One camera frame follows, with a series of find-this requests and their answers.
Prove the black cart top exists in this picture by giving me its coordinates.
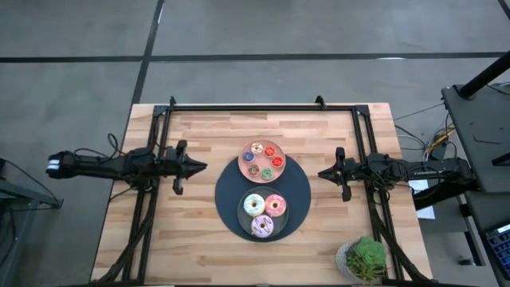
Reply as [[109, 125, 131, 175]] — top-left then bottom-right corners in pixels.
[[440, 82, 510, 195]]

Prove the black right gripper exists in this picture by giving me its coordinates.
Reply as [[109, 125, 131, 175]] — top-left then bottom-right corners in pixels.
[[317, 146, 371, 202]]

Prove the backlit keyboard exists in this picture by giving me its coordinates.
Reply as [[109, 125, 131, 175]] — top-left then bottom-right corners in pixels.
[[484, 223, 510, 276]]

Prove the potted green succulent plant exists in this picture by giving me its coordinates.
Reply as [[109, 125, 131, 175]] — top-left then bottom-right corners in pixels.
[[335, 235, 388, 285]]

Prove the large purple-iced donut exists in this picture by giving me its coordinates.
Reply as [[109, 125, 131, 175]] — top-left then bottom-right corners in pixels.
[[250, 214, 275, 239]]

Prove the black aluminium table frame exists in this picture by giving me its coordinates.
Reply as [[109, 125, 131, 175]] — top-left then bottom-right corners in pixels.
[[92, 95, 437, 287]]

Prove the black pole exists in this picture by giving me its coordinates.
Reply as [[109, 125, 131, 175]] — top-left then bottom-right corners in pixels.
[[457, 50, 510, 100]]

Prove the large white-iced blue-drizzle donut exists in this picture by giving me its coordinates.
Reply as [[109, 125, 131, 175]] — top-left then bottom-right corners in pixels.
[[242, 193, 266, 218]]

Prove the round dark woven placemat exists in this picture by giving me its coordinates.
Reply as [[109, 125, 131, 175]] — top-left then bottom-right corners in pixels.
[[214, 154, 312, 243]]

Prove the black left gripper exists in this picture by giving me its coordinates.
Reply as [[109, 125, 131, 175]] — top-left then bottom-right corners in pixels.
[[159, 139, 209, 196]]

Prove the yellow cable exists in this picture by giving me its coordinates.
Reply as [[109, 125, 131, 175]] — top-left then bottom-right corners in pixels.
[[424, 127, 455, 155]]

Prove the large pink-iced donut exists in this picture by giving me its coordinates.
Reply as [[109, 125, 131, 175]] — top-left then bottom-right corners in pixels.
[[264, 194, 288, 218]]

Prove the white paper sheet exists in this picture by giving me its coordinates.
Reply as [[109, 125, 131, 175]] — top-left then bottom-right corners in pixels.
[[409, 179, 437, 221]]

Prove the black side table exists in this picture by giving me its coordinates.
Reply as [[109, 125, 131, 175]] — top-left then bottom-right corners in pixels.
[[464, 190, 510, 232]]

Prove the grey round plate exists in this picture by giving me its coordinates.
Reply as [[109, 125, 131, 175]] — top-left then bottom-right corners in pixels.
[[237, 186, 290, 239]]

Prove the pink round plate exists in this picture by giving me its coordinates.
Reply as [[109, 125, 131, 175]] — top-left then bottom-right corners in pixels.
[[237, 138, 287, 184]]

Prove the grey metal stand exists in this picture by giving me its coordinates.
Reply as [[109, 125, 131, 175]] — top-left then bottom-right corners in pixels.
[[0, 157, 64, 287]]

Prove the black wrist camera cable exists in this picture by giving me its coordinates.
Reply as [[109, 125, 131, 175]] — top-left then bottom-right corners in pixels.
[[73, 133, 125, 160]]

